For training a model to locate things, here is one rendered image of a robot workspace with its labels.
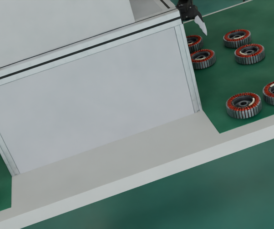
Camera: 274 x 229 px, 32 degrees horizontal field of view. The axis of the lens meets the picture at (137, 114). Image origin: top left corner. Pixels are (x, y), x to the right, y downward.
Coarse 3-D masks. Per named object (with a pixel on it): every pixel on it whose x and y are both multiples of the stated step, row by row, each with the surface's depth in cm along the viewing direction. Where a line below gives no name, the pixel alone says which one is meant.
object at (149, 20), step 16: (144, 0) 162; (160, 0) 158; (144, 16) 149; (160, 16) 145; (176, 16) 146; (112, 32) 145; (128, 32) 145; (144, 32) 147; (64, 48) 144; (80, 48) 145; (96, 48) 146; (16, 64) 143; (32, 64) 144; (48, 64) 145; (0, 80) 144
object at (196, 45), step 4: (188, 36) 209; (192, 36) 208; (196, 36) 207; (200, 36) 206; (188, 40) 209; (192, 40) 209; (196, 40) 203; (200, 40) 203; (188, 44) 202; (192, 44) 202; (196, 44) 201; (200, 44) 202; (192, 48) 201; (196, 48) 202; (200, 48) 203
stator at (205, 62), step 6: (192, 54) 193; (198, 54) 194; (204, 54) 194; (210, 54) 189; (192, 60) 189; (198, 60) 187; (204, 60) 187; (210, 60) 187; (198, 66) 188; (204, 66) 187
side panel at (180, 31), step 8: (176, 32) 149; (184, 32) 149; (184, 40) 151; (184, 48) 153; (184, 56) 153; (184, 64) 155; (192, 64) 155; (192, 72) 157; (192, 80) 159; (192, 88) 160; (192, 96) 161; (200, 104) 163
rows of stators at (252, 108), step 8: (264, 88) 159; (272, 88) 159; (232, 96) 160; (240, 96) 159; (248, 96) 158; (256, 96) 156; (264, 96) 157; (272, 96) 154; (232, 104) 156; (240, 104) 157; (248, 104) 155; (256, 104) 152; (272, 104) 155; (232, 112) 154; (240, 112) 152; (248, 112) 152; (256, 112) 153
